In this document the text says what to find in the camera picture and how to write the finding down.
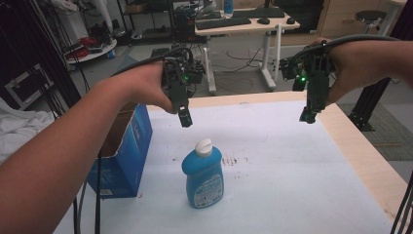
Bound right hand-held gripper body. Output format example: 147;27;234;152
280;40;335;113

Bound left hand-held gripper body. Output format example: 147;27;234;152
161;48;207;110

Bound blue bottle with white cap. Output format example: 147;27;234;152
180;137;225;210

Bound blue cardboard box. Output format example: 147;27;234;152
86;102;154;200

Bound person's left hand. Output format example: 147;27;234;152
125;60;178;115

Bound person's right hand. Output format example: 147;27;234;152
310;36;358;107

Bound white table mat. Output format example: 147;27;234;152
53;98;395;234

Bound black metal stand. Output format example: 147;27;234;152
346;76;393;133

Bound black computer tower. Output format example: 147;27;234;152
171;7;198;44

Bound wooden cabinet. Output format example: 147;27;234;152
315;0;407;37

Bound black keyboard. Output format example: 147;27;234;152
231;7;286;20
195;17;253;31

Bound black round stool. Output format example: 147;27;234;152
355;10;388;35

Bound white-legged wooden desk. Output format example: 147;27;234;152
194;14;302;96

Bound round white side table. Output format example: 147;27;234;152
63;37;118;65

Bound black curtain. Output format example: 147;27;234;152
0;0;83;113

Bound white cloth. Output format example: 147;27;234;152
0;97;56;165

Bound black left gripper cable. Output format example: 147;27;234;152
111;46;195;78

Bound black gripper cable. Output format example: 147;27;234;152
291;33;401;63
111;46;195;78

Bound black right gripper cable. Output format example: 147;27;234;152
291;33;401;63

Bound black hanging cable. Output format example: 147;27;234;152
94;152;102;234
72;181;88;234

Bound black cable bundle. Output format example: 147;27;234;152
390;171;413;234

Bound white metal frame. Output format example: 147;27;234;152
3;62;56;112

